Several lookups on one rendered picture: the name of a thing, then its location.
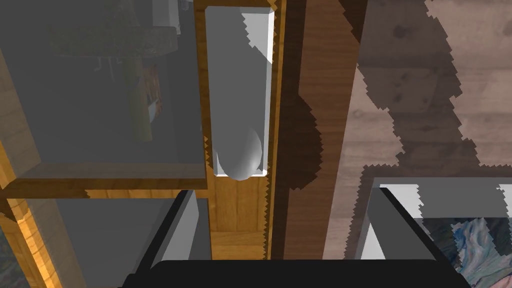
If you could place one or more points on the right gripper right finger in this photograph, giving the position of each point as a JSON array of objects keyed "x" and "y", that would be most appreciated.
[{"x": 394, "y": 236}]

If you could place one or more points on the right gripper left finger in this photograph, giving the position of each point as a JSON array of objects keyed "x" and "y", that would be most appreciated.
[{"x": 182, "y": 236}]

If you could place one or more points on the wooden door with glass panes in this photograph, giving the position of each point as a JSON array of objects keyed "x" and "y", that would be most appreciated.
[{"x": 236, "y": 226}]

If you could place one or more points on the grey framed blue painting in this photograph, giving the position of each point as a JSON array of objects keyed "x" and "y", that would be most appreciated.
[{"x": 474, "y": 248}]

